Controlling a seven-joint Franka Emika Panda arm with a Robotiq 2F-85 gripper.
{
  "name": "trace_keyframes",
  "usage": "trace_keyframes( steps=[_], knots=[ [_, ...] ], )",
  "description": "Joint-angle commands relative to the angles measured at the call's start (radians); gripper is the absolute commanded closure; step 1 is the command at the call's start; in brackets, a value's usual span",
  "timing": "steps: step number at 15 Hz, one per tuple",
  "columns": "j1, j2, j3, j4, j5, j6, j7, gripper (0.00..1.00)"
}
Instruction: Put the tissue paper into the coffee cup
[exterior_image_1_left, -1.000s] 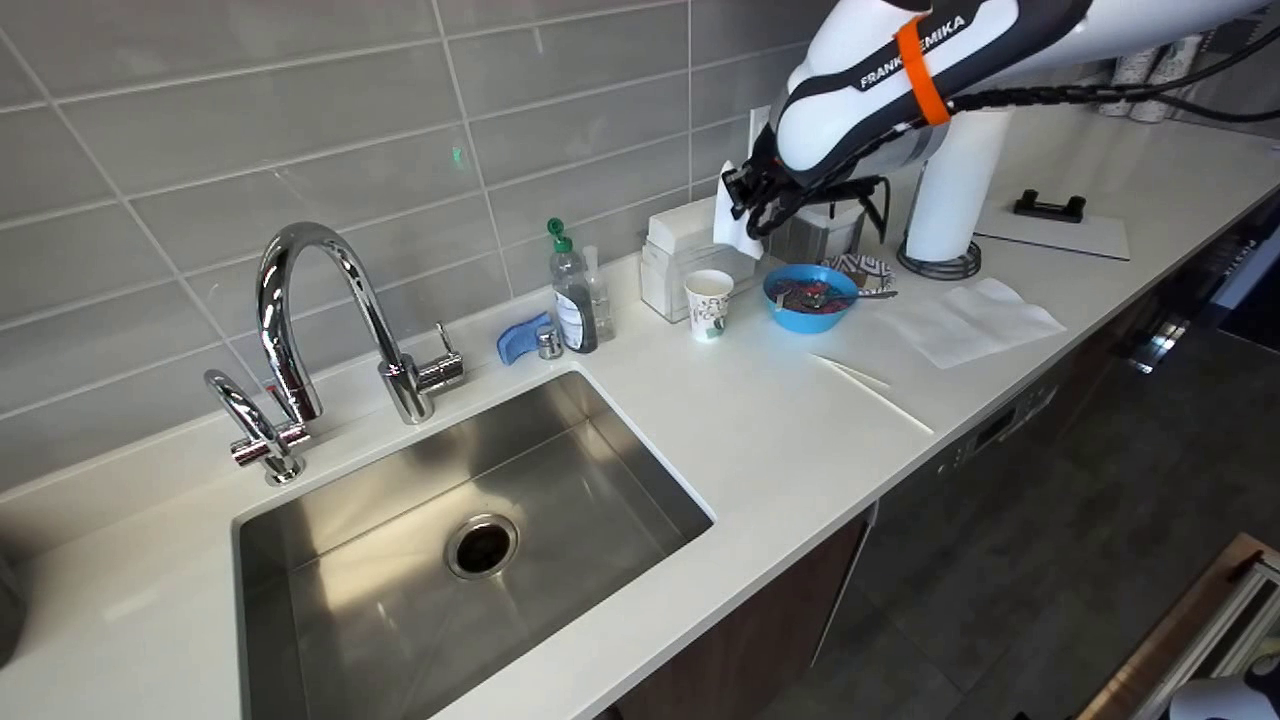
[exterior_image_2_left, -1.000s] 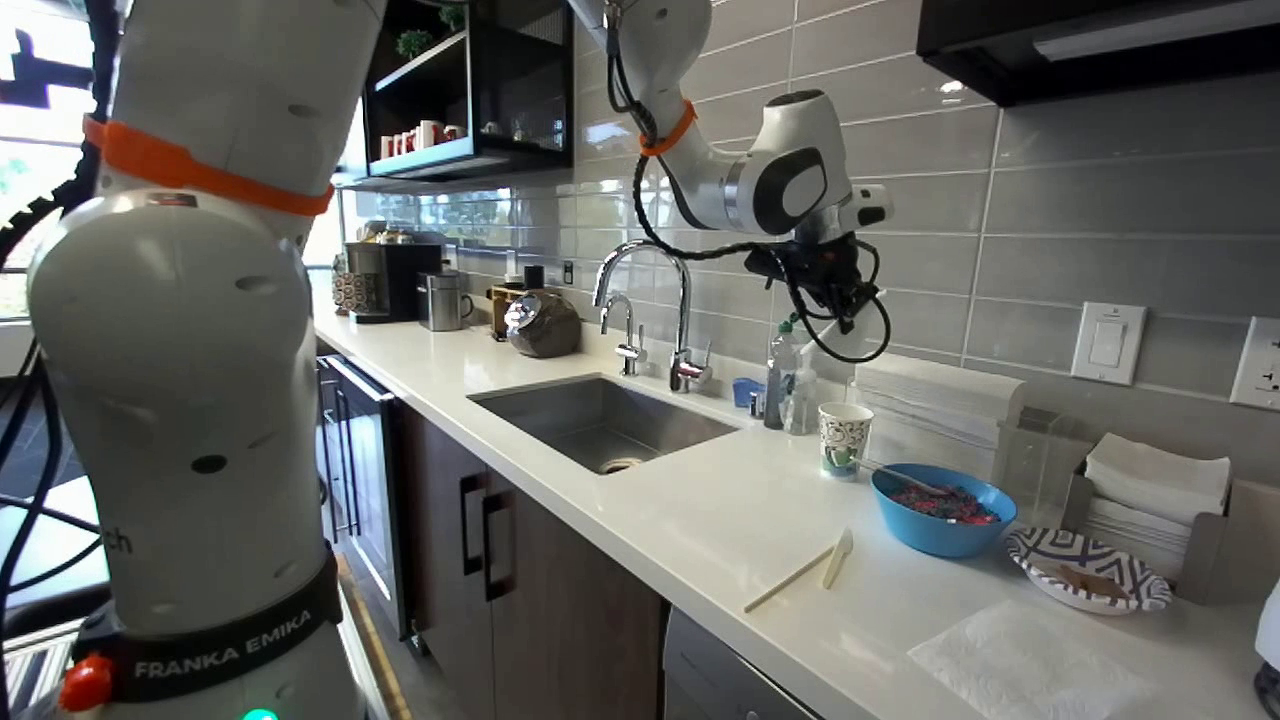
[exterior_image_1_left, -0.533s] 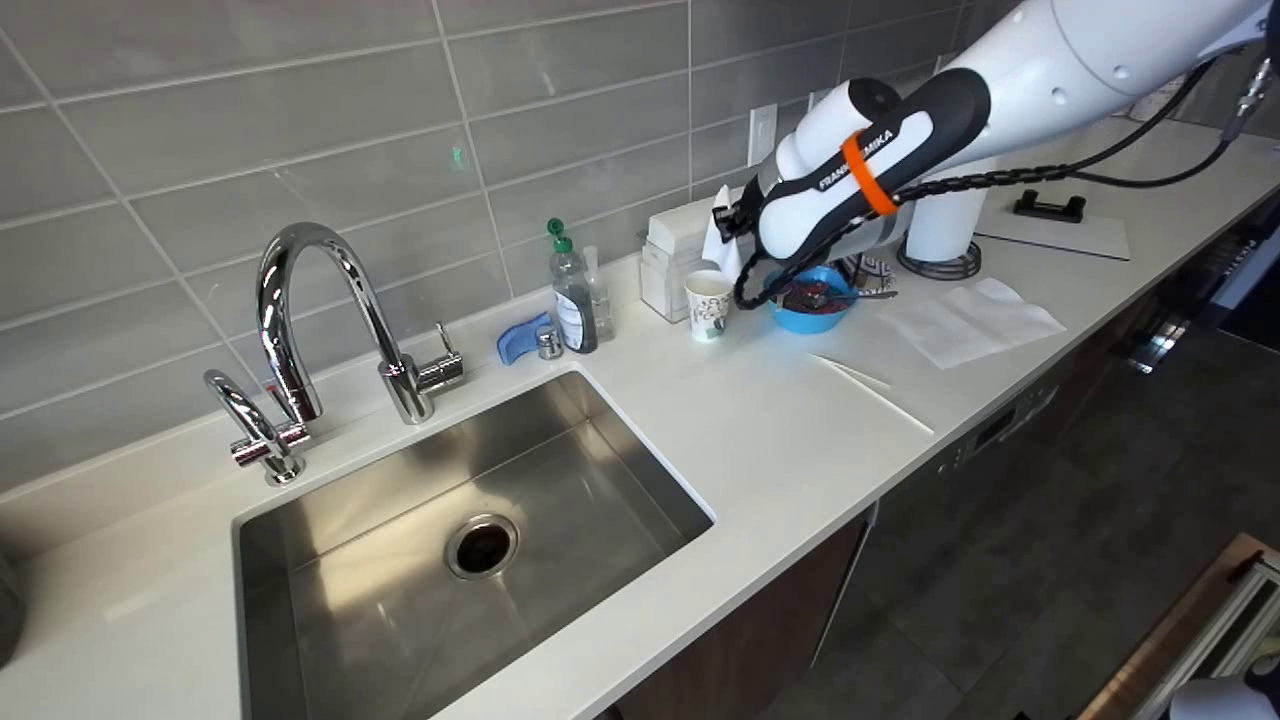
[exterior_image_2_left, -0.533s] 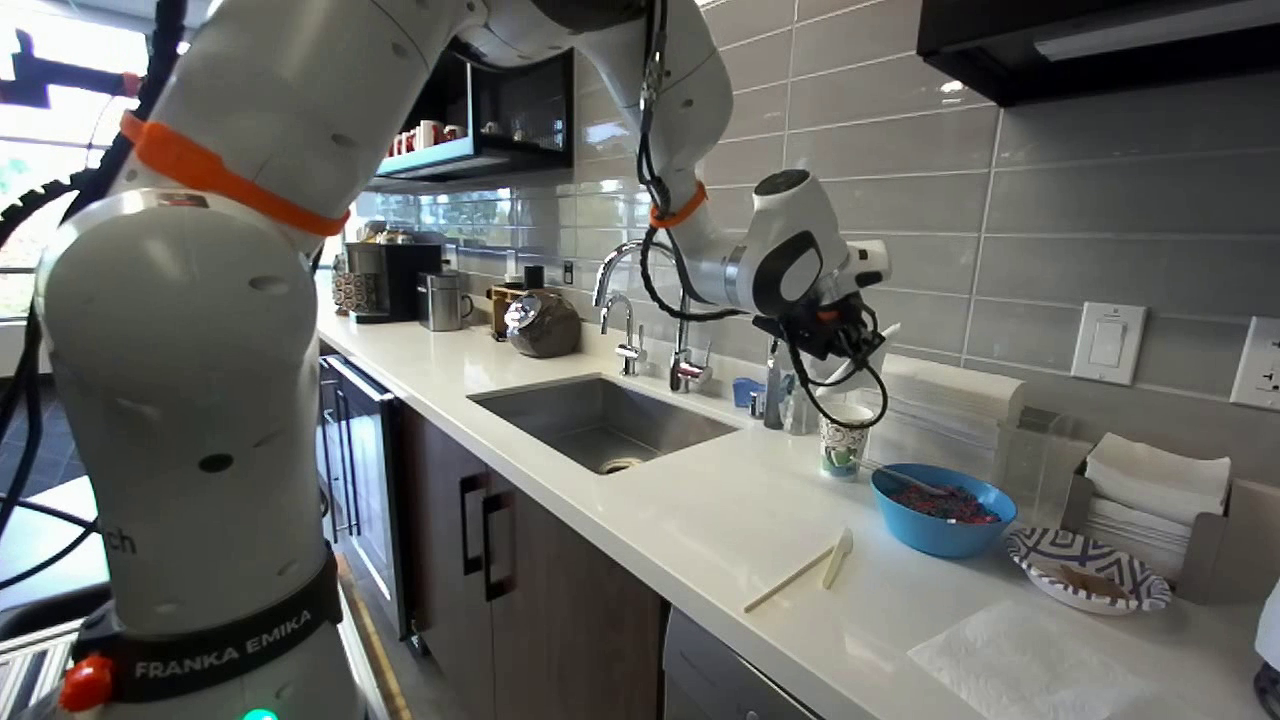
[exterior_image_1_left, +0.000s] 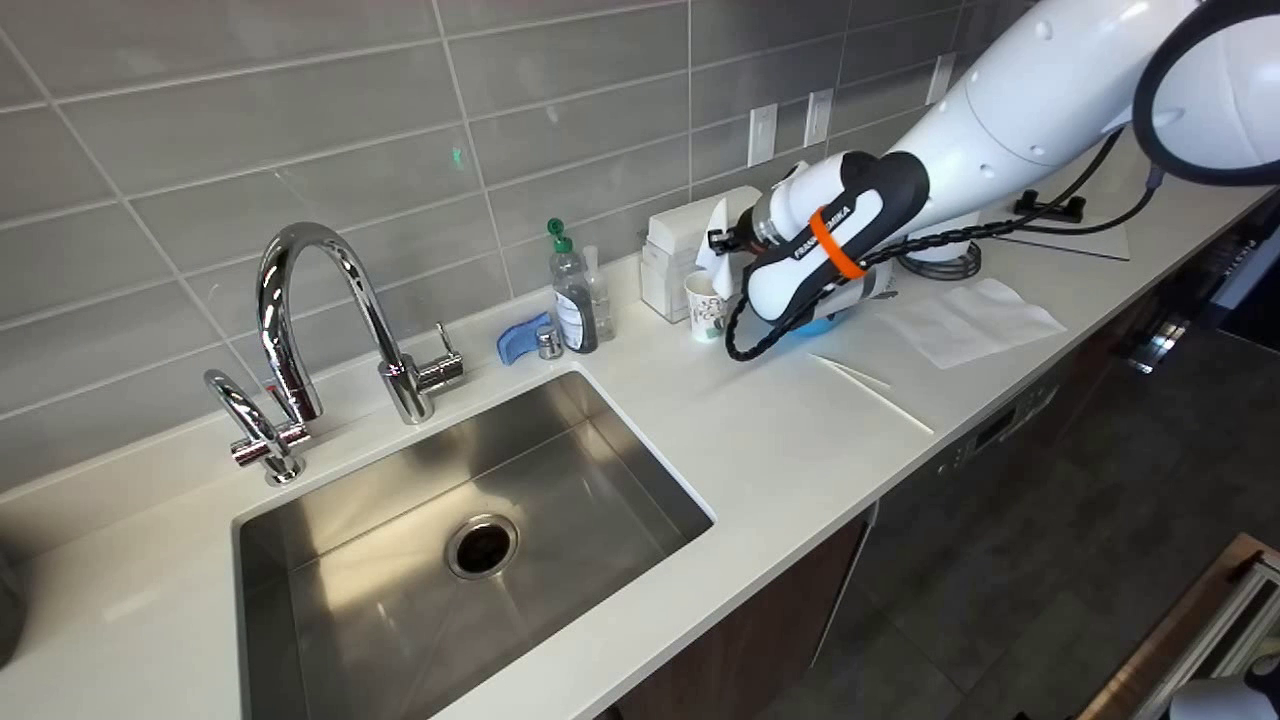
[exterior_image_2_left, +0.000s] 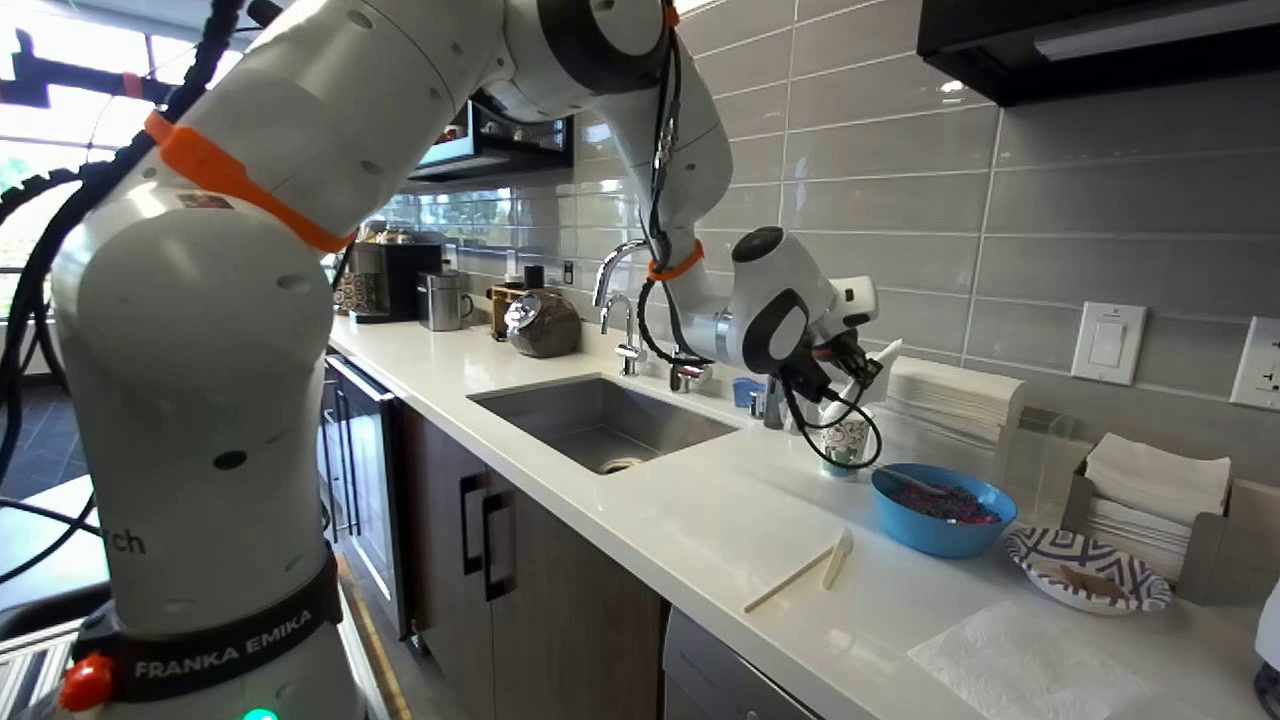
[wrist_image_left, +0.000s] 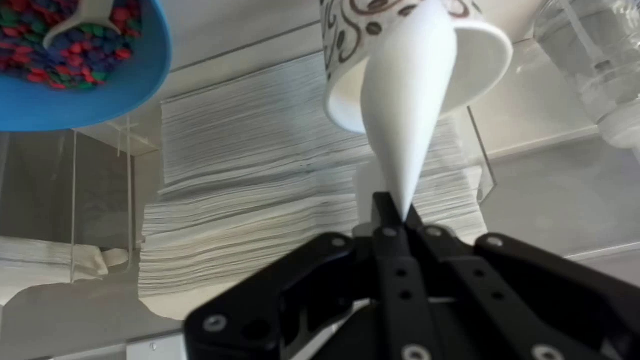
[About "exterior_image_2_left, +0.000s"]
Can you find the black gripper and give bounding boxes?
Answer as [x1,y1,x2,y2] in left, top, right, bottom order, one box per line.
[802,323,893,421]

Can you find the black coffee machine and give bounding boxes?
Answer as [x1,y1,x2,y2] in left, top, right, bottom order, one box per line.
[334,236,448,326]

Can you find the white paper towel dispenser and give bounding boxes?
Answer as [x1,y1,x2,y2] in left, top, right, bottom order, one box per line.
[871,350,1030,486]

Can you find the red snacks in bowl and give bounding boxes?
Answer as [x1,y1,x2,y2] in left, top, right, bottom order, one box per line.
[888,475,1000,527]

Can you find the blue plastic bowl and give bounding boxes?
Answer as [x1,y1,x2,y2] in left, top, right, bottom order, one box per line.
[866,459,1023,562]

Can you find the tall chrome faucet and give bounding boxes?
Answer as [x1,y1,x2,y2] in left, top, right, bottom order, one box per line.
[591,236,713,400]

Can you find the short wooden stick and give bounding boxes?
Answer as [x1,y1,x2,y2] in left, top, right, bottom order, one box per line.
[821,527,857,597]

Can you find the long wooden stick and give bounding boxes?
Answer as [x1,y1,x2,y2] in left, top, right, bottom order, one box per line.
[740,540,843,616]

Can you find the small chrome faucet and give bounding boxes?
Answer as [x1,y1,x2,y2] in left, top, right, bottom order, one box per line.
[594,293,656,379]

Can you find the stainless steel sink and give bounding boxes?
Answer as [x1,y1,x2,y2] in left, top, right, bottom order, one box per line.
[463,372,740,480]

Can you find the patterned paper plate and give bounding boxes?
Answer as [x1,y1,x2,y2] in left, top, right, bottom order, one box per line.
[1004,522,1179,618]

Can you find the white napkin stack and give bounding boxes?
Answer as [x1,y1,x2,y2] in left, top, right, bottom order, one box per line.
[1076,429,1237,583]

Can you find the brown bag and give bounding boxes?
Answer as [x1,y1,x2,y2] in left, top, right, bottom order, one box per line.
[487,280,586,364]

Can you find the large white paper towel sheet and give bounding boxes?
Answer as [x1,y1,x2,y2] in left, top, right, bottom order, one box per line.
[905,590,1172,720]

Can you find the brown wooden base cabinet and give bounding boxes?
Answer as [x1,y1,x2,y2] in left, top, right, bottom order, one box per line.
[391,400,821,720]

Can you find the black range hood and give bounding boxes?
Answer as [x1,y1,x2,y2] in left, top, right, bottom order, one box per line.
[910,0,1280,113]

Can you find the grey napkin holder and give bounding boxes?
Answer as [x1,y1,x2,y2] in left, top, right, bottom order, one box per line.
[1058,467,1280,616]

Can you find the metal canister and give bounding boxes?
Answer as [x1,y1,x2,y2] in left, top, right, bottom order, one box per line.
[421,267,480,334]

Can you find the white appliance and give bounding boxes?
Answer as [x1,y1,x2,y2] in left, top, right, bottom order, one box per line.
[1246,579,1280,720]

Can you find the black built-in dishwasher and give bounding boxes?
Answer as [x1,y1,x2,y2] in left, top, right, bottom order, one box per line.
[316,350,414,638]

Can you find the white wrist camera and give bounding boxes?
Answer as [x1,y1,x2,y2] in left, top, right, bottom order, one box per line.
[826,271,885,326]

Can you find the white light switch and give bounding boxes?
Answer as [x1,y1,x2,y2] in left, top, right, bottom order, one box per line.
[1066,299,1152,389]

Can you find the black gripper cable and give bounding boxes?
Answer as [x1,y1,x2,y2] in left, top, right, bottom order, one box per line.
[633,23,888,475]

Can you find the black cabinet handle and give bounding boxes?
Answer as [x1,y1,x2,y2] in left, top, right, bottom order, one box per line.
[475,486,519,602]
[456,467,492,579]

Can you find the white wall outlet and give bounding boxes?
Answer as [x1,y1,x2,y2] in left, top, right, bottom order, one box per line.
[1229,313,1280,411]

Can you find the black wall shelf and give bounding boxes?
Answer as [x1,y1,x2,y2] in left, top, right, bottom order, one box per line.
[408,86,578,185]

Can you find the black base cable bundle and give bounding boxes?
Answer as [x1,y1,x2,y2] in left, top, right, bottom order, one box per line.
[0,0,254,590]

